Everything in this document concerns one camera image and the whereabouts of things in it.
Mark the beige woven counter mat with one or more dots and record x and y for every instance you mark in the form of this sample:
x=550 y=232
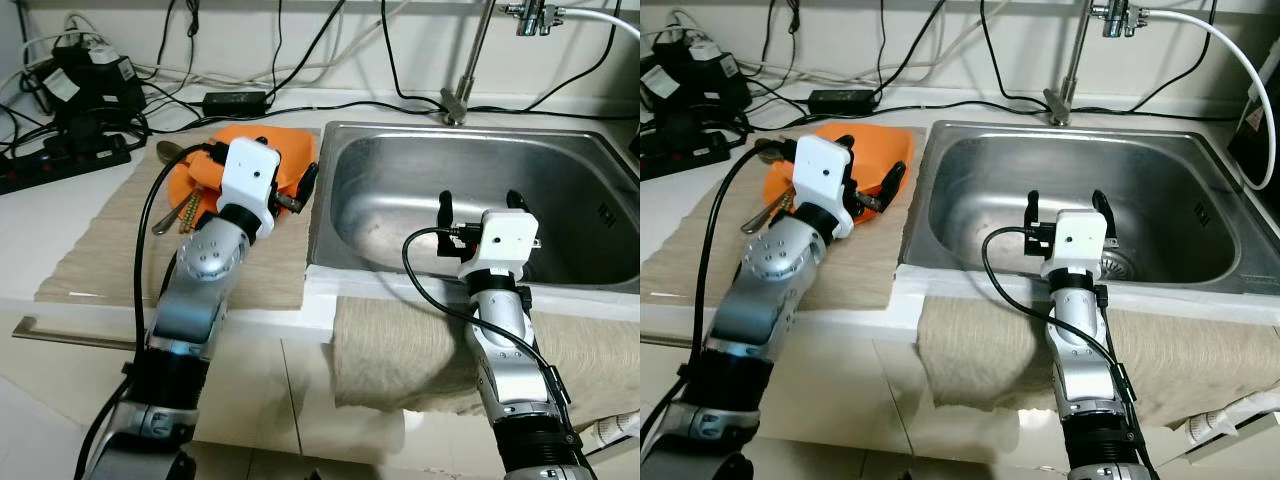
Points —
x=700 y=260
x=110 y=250

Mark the golden chopstick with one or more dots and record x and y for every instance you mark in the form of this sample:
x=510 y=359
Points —
x=165 y=222
x=778 y=213
x=755 y=222
x=188 y=213

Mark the beige hanging towel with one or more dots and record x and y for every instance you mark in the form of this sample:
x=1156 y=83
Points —
x=990 y=350
x=400 y=350

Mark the steel faucet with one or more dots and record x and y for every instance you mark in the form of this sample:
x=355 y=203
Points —
x=470 y=70
x=1072 y=70

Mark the steel sink drain strainer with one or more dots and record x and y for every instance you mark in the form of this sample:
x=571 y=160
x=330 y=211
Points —
x=1118 y=265

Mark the black power strip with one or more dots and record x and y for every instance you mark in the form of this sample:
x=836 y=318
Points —
x=680 y=155
x=60 y=162

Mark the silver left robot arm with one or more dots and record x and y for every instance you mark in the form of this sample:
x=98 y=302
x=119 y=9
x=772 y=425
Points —
x=185 y=300
x=760 y=300

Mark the stainless steel sink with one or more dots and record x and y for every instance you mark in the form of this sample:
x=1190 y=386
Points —
x=560 y=170
x=1180 y=170

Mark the black power adapter brick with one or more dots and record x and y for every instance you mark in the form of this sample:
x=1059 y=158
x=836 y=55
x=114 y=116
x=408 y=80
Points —
x=842 y=101
x=236 y=101

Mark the black battery charger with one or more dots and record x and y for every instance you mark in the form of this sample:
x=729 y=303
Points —
x=95 y=80
x=695 y=75

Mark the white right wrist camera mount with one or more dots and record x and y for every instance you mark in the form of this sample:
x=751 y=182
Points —
x=500 y=240
x=1075 y=240

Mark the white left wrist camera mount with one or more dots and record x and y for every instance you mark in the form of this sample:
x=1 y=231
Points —
x=822 y=175
x=248 y=175

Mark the white plastic pipe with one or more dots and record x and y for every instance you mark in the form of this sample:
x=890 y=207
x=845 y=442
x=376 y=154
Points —
x=622 y=425
x=1230 y=420

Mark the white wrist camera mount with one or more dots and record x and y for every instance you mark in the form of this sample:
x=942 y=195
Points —
x=1075 y=240
x=248 y=175
x=500 y=240
x=822 y=175

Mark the large orange plate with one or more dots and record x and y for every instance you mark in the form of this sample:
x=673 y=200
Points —
x=780 y=190
x=185 y=185

